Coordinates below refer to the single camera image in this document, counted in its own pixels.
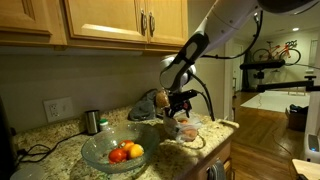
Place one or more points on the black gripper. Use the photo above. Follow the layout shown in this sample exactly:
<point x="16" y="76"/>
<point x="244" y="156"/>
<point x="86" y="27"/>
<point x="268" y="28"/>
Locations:
<point x="176" y="100"/>

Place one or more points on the orange peach with sticker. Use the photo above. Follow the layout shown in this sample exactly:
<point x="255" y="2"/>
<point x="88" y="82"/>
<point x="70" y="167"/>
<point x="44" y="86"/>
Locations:
<point x="183" y="121"/>

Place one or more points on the clear plastic zip bag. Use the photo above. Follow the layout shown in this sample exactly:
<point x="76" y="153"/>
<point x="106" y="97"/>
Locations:
<point x="176" y="131"/>

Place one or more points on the pale pink peach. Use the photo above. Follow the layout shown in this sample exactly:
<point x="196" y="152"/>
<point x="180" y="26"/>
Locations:
<point x="190" y="133"/>

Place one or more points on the clear glass bowl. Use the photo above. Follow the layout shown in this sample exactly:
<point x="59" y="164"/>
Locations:
<point x="100" y="150"/>

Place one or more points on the grey crumpled cloth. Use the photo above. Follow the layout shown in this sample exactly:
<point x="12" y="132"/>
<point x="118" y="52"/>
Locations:
<point x="143" y="108"/>

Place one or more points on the yellow round fruit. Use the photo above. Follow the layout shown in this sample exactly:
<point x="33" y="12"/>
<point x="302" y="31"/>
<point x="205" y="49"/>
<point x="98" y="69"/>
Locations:
<point x="136" y="151"/>

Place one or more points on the wooden base cabinet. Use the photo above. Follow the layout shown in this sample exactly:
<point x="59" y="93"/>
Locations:
<point x="216" y="155"/>

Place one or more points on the orange round fruit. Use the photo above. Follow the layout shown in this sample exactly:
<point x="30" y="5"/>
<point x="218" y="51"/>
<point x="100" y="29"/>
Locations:
<point x="126" y="145"/>

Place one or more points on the grey hanging towel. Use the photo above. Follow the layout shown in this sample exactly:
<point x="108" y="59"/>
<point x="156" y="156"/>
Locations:
<point x="216" y="171"/>

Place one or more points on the small bottle green cap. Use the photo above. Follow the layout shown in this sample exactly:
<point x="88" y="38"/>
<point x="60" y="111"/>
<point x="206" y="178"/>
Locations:
<point x="104" y="125"/>

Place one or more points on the red round fruit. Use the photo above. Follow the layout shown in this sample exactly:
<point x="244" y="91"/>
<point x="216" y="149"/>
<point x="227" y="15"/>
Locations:
<point x="117" y="156"/>

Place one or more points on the light wooden cabinet door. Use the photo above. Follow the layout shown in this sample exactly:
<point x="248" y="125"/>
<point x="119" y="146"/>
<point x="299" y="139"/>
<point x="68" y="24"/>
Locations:
<point x="106" y="18"/>
<point x="26" y="16"/>
<point x="170" y="28"/>

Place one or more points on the stainless steel tumbler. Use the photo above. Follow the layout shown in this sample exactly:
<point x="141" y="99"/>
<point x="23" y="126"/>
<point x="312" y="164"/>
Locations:
<point x="92" y="122"/>

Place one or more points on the white floor rug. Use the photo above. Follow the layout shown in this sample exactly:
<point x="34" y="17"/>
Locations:
<point x="276" y="101"/>

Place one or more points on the dark storage box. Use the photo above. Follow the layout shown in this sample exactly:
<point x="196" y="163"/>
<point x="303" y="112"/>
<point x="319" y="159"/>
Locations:
<point x="296" y="116"/>

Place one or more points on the orange bicycle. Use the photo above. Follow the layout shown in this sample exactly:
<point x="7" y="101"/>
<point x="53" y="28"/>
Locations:
<point x="288" y="44"/>

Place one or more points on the white air purifier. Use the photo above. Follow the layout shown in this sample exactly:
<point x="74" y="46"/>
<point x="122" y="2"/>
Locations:
<point x="312" y="148"/>

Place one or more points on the round ceiling light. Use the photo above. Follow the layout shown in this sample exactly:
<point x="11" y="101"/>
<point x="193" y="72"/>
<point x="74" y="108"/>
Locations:
<point x="295" y="29"/>

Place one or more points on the light wooden board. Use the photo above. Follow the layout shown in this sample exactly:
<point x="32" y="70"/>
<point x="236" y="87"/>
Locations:
<point x="308" y="168"/>

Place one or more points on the white round lid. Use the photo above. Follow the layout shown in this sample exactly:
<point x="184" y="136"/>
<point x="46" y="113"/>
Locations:
<point x="28" y="173"/>

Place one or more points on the black kitchen appliance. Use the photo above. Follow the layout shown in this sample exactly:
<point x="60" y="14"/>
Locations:
<point x="6" y="143"/>

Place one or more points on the black camera bar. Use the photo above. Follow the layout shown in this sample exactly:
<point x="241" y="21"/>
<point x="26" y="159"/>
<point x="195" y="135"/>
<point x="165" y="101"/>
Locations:
<point x="261" y="64"/>

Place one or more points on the white wall outlet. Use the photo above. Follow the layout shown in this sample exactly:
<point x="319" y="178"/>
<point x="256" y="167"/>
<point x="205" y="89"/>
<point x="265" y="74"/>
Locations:
<point x="58" y="109"/>

